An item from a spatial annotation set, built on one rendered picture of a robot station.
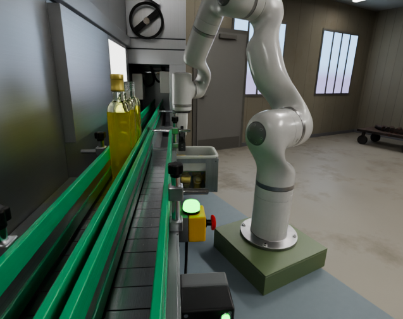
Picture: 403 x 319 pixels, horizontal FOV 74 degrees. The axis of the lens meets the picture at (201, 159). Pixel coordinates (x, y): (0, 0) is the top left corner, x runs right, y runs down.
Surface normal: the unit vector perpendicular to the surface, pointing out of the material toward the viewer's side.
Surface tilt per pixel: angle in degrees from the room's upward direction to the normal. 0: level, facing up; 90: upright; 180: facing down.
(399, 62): 90
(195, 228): 90
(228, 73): 90
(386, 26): 90
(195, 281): 0
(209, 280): 0
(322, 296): 0
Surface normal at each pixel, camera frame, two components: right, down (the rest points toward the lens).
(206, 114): 0.49, 0.26
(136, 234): 0.02, -0.96
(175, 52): 0.10, 0.29
